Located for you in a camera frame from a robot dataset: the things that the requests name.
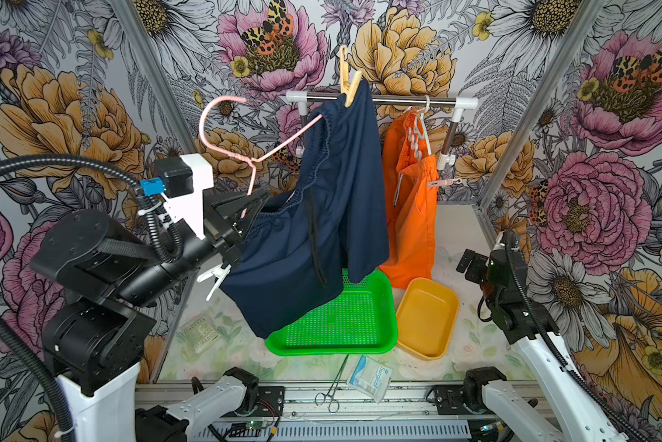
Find pink hanger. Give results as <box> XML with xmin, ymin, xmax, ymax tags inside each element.
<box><xmin>198</xmin><ymin>96</ymin><xmax>323</xmax><ymax>195</ymax></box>

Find white clothespin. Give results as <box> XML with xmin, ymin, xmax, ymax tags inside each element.
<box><xmin>196</xmin><ymin>263</ymin><xmax>231</xmax><ymax>301</ymax></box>

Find navy blue shorts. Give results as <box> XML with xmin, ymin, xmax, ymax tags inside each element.
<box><xmin>222</xmin><ymin>81</ymin><xmax>389</xmax><ymax>339</ymax></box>

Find yellow clothespin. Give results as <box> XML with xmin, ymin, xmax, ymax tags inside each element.
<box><xmin>338</xmin><ymin>45</ymin><xmax>364</xmax><ymax>108</ymax></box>

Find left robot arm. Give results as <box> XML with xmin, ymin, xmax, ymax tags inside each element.
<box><xmin>0</xmin><ymin>189</ymin><xmax>268</xmax><ymax>441</ymax></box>

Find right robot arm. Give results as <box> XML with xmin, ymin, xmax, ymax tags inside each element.
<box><xmin>447</xmin><ymin>231</ymin><xmax>642</xmax><ymax>441</ymax></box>

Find orange shorts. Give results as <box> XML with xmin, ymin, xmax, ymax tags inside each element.
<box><xmin>380</xmin><ymin>111</ymin><xmax>439</xmax><ymax>289</ymax></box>

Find white hanger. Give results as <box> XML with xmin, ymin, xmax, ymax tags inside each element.
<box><xmin>408</xmin><ymin>95</ymin><xmax>432</xmax><ymax>162</ymax></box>

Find yellow plastic tray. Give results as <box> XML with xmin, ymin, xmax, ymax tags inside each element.
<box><xmin>396</xmin><ymin>278</ymin><xmax>460</xmax><ymax>361</ymax></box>

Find pink clothespin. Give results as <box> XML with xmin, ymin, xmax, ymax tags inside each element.
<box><xmin>427</xmin><ymin>179</ymin><xmax>466</xmax><ymax>188</ymax></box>

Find small clear packet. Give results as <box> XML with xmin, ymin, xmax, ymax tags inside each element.
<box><xmin>183</xmin><ymin>317</ymin><xmax>220</xmax><ymax>355</ymax></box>

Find clothes rack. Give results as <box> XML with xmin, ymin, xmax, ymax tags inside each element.
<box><xmin>285</xmin><ymin>90</ymin><xmax>478</xmax><ymax>171</ymax></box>

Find green plastic basket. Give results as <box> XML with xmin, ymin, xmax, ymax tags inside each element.
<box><xmin>266</xmin><ymin>270</ymin><xmax>398</xmax><ymax>357</ymax></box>

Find surgical mask packet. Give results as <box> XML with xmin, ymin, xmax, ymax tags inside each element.
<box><xmin>347</xmin><ymin>355</ymin><xmax>393</xmax><ymax>403</ymax></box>

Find metal surgical scissors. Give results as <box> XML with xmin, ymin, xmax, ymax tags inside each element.
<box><xmin>314</xmin><ymin>355</ymin><xmax>349</xmax><ymax>414</ymax></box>

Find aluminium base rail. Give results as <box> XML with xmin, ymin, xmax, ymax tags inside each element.
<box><xmin>134</xmin><ymin>380</ymin><xmax>531</xmax><ymax>442</ymax></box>

